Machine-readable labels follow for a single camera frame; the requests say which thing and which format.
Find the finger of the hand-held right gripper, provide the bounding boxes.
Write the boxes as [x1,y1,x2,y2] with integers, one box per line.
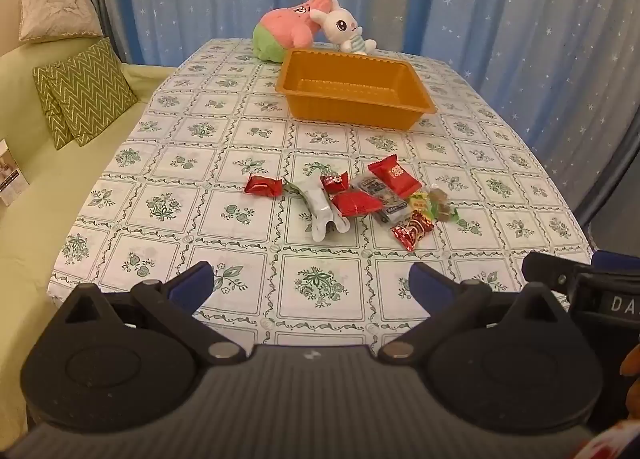
[521,251,581,296]

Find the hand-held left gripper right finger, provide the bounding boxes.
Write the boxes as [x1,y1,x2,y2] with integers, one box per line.
[377,261,577,367]

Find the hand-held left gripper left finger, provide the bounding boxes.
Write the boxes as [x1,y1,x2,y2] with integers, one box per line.
[49,261,248,366]

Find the red brown striped candy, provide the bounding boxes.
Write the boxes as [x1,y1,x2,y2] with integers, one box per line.
[391,211,435,253]

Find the yellow green candy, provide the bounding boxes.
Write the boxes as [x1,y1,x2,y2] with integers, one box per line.
[407,191,436,214]

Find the red pillow snack packet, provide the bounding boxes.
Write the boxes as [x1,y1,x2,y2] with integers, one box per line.
[331,189,385,218]

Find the transparent dark snack packet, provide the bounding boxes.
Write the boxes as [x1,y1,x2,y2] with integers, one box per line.
[356,175,412,226]

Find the large red snack packet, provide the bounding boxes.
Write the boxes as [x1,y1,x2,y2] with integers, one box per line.
[367,154,422,200]

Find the red foil candy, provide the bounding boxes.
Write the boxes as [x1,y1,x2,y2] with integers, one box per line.
[244,175,284,198]

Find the white green snack packet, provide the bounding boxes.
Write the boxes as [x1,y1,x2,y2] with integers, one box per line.
[283,176,352,242]

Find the small red candy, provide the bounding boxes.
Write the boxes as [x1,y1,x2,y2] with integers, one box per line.
[320,170,352,196]

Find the orange plastic tray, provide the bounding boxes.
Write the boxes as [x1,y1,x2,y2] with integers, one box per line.
[276,49,437,130]

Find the person's right hand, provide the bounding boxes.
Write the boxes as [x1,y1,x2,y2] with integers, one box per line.
[619,343,640,416]

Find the green floral tablecloth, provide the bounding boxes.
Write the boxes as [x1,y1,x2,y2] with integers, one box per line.
[46,38,596,347]

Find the red white printed clothing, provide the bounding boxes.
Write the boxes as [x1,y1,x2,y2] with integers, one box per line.
[590,419,640,459]

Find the light green sofa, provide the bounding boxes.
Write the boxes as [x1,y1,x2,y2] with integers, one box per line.
[0,41,176,440]

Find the white booklet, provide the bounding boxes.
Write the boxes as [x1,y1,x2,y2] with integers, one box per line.
[0,139,31,208]

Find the green zigzag cushion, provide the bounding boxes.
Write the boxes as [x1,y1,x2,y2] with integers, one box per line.
[33,64,76,150]
[47,37,138,147]

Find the blue starred curtain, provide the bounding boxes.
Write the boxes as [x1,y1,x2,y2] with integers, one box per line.
[100,0,640,245]

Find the pink starfish plush toy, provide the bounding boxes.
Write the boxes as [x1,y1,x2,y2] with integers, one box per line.
[251,0,337,63]

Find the white bunny plush toy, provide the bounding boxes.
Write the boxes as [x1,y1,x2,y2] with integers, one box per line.
[309,0,377,56]

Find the beige cushion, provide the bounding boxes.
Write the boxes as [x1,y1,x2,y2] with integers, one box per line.
[18,0,104,44]

